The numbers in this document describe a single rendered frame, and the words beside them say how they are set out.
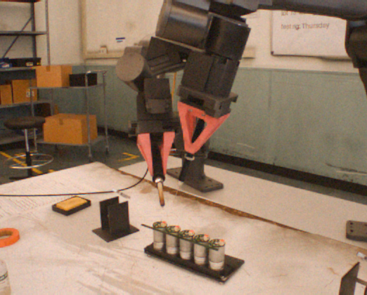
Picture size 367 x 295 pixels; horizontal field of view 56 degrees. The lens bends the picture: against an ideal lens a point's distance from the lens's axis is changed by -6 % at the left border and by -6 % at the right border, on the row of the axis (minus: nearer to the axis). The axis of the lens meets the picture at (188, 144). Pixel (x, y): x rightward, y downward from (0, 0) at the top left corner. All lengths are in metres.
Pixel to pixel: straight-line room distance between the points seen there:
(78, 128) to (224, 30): 3.52
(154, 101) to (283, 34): 2.81
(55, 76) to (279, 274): 3.66
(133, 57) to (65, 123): 3.40
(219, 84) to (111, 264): 0.35
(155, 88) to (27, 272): 0.37
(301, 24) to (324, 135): 0.96
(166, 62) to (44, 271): 0.39
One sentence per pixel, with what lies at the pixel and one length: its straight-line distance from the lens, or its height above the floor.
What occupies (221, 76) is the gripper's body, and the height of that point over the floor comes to 1.06.
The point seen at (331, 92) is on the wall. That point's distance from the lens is 3.20.
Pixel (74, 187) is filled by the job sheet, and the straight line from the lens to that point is 1.01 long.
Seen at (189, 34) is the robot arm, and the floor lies 1.12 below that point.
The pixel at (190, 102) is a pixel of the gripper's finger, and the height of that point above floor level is 1.02.
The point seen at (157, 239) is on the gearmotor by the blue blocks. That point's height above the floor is 0.79.
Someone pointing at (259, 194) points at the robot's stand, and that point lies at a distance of 0.94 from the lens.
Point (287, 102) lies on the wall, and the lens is 3.38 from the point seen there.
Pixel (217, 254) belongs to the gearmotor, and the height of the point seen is 0.80.
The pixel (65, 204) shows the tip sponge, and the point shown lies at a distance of 0.86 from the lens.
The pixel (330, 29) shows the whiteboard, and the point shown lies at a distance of 3.19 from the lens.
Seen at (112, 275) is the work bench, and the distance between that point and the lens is 0.61.
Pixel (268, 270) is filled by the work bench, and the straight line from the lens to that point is 0.63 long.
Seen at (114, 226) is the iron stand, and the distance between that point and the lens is 0.72.
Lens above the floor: 1.09
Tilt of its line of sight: 14 degrees down
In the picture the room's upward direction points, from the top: straight up
